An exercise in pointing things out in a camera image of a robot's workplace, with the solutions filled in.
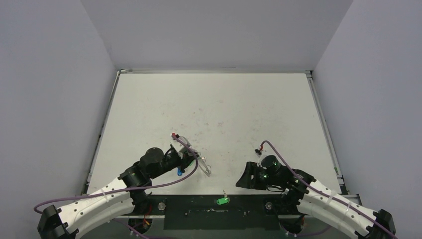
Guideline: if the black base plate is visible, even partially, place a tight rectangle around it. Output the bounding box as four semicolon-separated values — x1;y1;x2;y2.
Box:
123;194;305;233

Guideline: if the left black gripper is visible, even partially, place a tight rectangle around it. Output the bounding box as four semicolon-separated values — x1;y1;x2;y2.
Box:
150;149;199;179

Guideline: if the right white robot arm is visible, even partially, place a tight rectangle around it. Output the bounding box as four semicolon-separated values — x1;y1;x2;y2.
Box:
235;155;396;239

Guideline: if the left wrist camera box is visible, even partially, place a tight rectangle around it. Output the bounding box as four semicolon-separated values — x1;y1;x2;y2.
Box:
171;133;199;158

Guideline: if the green key tag on base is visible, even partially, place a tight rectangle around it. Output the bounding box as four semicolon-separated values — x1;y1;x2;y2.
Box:
216;190;230;205

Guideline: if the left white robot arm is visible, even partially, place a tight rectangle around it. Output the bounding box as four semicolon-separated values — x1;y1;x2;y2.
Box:
37;147;199;239

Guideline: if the purple cable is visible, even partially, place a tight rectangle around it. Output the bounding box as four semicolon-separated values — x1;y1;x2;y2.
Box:
34;132;200;239
255;140;400;239

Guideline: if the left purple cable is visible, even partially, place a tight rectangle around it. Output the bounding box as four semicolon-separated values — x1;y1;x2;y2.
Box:
34;132;200;239

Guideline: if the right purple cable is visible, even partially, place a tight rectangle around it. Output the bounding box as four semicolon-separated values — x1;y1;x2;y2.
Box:
255;140;400;239

